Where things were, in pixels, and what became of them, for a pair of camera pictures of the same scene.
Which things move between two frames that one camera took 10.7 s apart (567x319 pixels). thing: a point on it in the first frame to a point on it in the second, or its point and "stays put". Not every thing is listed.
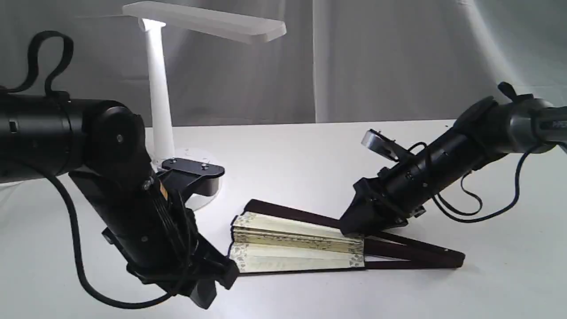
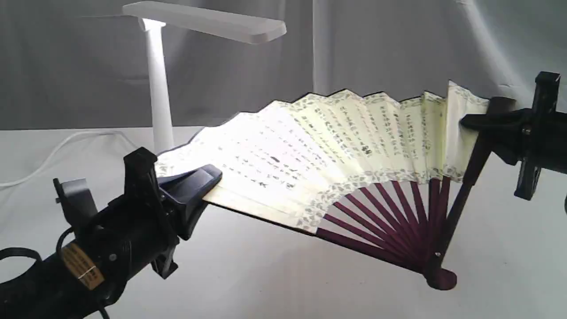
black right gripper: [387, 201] to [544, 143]
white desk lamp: [155, 18] stays put
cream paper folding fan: [267, 237] to [398, 177]
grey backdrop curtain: [338, 61] stays put
